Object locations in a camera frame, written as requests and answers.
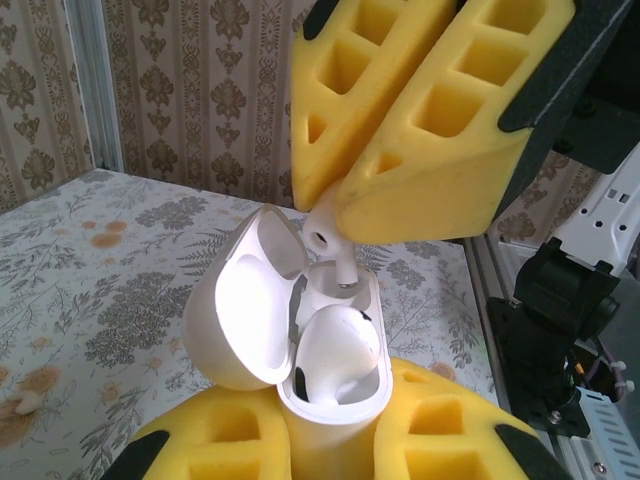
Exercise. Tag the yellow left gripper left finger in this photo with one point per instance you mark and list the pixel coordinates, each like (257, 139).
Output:
(225, 440)

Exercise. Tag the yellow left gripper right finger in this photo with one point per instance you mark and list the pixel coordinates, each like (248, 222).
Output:
(450, 440)

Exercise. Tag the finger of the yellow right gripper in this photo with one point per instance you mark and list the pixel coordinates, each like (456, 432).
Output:
(430, 200)
(315, 165)

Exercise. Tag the white earbuds charging case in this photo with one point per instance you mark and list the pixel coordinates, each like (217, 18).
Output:
(330, 440)

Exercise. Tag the small pale earbud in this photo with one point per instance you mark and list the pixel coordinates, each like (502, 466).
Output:
(27, 403)

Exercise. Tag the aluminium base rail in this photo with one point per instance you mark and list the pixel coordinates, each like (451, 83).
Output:
(520, 455)

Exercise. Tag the aluminium frame post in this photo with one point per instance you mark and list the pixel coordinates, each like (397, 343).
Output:
(97, 100)

